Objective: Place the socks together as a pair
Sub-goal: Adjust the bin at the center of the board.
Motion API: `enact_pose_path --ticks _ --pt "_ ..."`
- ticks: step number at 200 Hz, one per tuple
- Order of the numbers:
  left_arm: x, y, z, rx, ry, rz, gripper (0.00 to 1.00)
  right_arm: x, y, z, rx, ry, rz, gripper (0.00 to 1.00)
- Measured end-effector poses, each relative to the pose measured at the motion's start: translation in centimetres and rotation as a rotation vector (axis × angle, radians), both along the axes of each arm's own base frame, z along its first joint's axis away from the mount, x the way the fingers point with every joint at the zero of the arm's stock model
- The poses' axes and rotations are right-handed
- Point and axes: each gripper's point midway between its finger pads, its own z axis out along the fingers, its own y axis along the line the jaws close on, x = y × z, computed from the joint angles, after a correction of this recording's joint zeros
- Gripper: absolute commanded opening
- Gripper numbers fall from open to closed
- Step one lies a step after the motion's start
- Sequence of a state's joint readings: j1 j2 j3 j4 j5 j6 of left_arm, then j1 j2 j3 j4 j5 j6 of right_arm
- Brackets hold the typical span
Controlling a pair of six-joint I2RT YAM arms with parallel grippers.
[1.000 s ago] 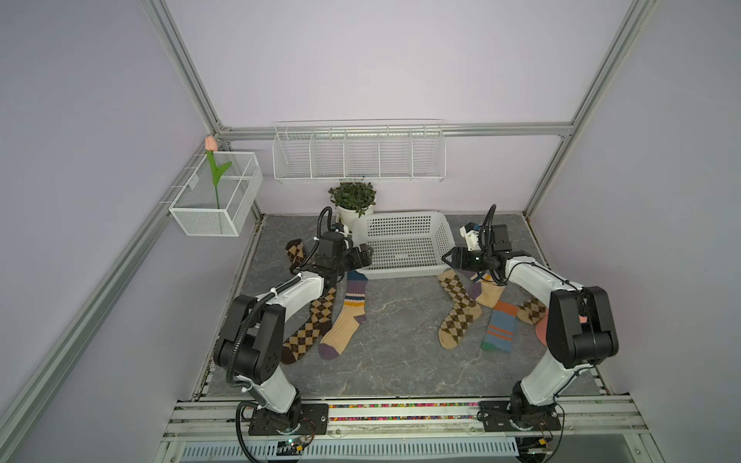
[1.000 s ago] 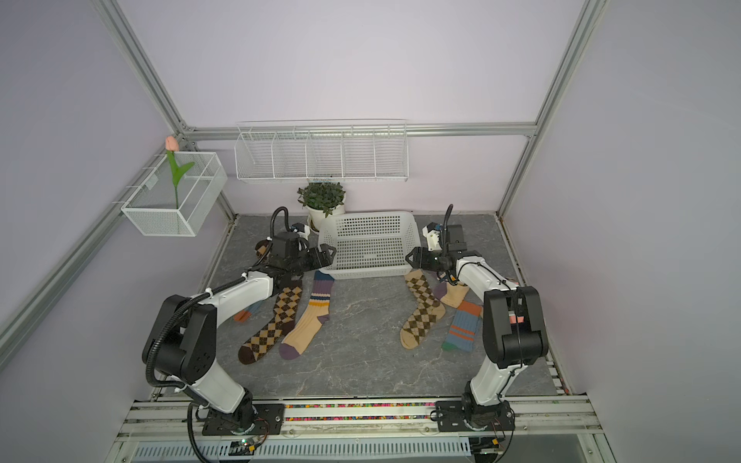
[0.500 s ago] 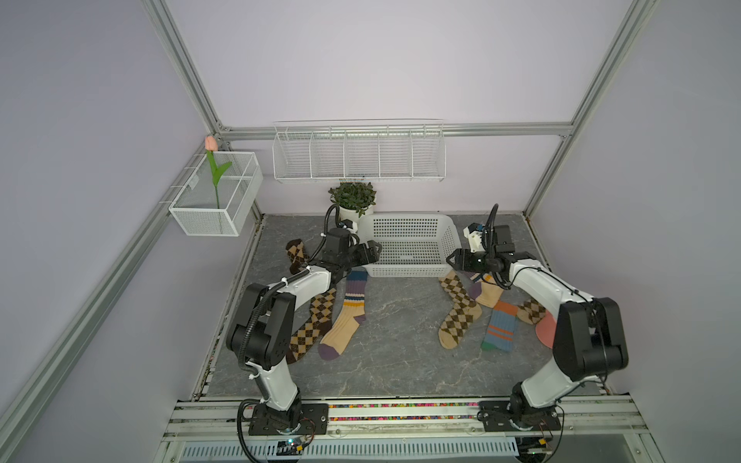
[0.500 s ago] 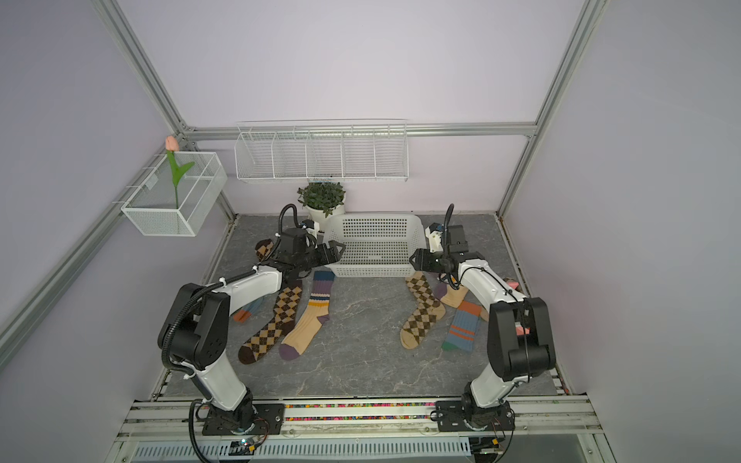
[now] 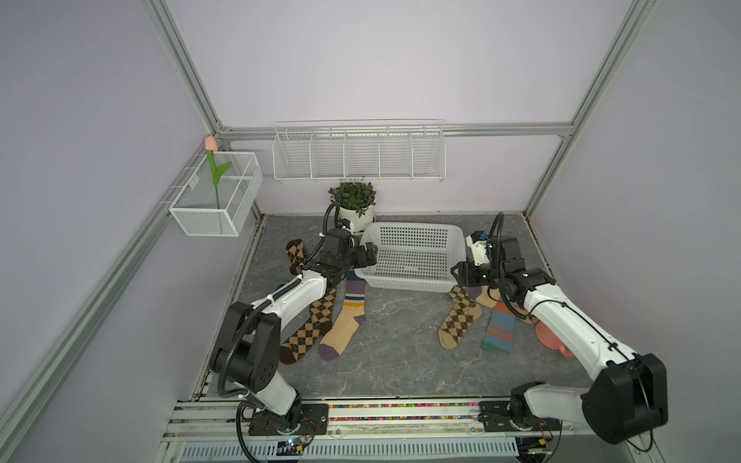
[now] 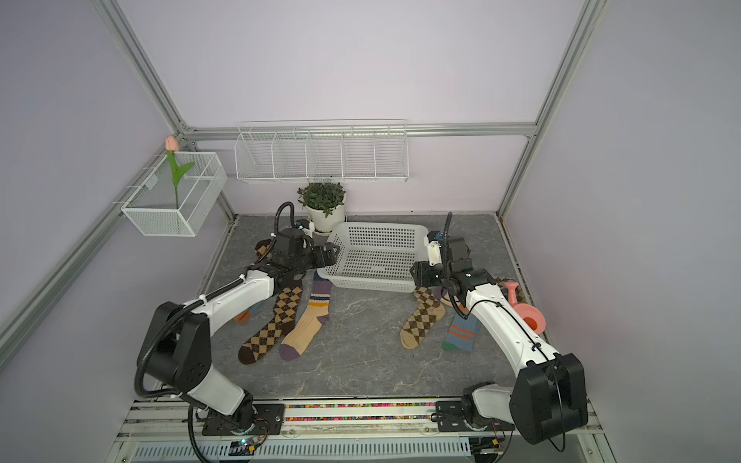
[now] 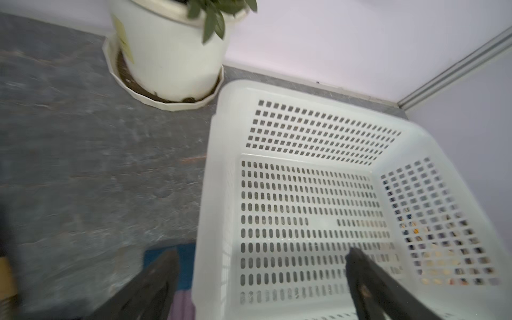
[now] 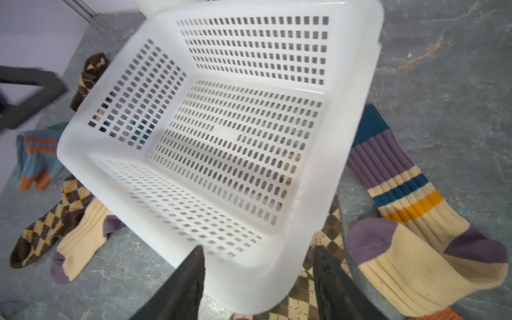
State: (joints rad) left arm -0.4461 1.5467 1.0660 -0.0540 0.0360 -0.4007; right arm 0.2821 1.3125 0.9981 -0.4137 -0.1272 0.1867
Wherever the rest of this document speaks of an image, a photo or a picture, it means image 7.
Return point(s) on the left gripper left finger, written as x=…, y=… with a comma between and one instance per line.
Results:
x=149, y=295

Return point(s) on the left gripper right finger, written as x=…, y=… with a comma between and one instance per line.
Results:
x=377, y=295

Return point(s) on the striped beige purple sock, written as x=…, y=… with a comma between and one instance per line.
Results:
x=182, y=307

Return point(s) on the white plastic perforated basket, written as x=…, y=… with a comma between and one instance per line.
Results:
x=294, y=181

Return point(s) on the potted green plant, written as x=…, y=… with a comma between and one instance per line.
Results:
x=169, y=54

